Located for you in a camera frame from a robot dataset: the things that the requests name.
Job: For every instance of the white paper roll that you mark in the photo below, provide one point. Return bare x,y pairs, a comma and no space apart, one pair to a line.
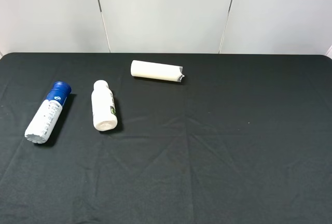
156,71

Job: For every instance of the blue and white bottle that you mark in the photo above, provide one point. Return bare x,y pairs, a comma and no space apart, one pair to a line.
44,121

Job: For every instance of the white bottle with green label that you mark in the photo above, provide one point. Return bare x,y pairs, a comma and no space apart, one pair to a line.
103,107

